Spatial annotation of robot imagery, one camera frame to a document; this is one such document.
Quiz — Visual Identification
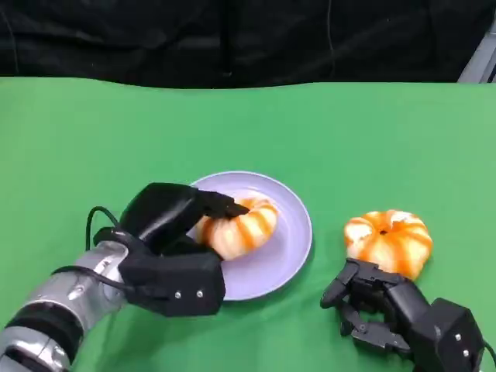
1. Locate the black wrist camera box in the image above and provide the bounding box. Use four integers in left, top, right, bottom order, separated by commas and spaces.
409, 297, 485, 372
117, 247, 226, 319

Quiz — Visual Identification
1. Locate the black vertical pole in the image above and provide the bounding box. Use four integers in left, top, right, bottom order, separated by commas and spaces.
222, 0, 236, 78

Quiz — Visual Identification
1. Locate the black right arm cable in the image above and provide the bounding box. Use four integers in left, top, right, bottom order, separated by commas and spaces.
482, 336, 496, 371

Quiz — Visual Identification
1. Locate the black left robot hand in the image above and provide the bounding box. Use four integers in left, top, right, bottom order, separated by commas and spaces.
118, 182, 250, 259

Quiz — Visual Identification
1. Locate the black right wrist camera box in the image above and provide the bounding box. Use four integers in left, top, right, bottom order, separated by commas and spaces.
409, 297, 485, 372

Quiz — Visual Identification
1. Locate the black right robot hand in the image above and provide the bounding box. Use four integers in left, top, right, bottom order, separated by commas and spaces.
319, 257, 437, 357

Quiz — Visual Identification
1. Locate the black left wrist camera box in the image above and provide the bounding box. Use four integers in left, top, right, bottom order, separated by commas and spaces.
117, 247, 226, 319

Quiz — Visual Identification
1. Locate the thin hanging cable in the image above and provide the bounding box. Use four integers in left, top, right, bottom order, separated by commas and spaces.
326, 0, 335, 62
0, 5, 20, 76

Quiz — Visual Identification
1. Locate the black backdrop curtain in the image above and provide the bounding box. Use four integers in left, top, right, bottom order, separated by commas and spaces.
0, 0, 496, 90

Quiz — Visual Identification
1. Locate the lilac plate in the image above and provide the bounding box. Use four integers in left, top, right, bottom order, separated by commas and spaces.
185, 170, 314, 302

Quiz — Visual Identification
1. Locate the green table cloth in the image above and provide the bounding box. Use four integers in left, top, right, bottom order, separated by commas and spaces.
0, 76, 496, 372

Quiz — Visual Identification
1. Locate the grey metal frame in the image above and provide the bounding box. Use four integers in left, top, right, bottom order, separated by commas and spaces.
456, 34, 496, 84

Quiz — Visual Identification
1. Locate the black looping arm cable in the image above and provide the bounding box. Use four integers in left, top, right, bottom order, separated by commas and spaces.
84, 205, 122, 250

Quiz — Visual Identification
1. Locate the orange white toy bread roll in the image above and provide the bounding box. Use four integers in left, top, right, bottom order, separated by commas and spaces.
343, 210, 434, 281
195, 197, 280, 261

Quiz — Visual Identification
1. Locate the black camera cable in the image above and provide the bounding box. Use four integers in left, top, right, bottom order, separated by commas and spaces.
51, 265, 168, 300

